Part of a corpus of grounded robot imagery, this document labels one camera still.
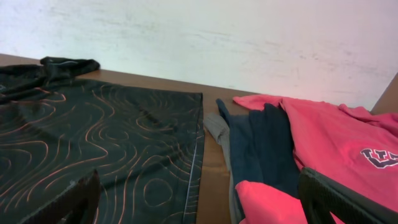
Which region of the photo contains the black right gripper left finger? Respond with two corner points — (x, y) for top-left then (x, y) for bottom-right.
(19, 169), (101, 224)

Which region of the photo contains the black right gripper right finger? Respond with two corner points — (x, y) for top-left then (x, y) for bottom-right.
(298, 167), (397, 224)

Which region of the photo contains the black orange-lined jersey shirt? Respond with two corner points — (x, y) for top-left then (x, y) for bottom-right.
(1, 57), (205, 223)

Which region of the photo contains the red printed t-shirt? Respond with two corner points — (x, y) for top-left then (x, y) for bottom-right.
(234, 95), (397, 223)

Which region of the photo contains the navy blue garment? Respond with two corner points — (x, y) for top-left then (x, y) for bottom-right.
(216, 99), (300, 198)

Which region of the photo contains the grey garment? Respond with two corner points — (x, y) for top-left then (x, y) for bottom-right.
(203, 113), (243, 224)

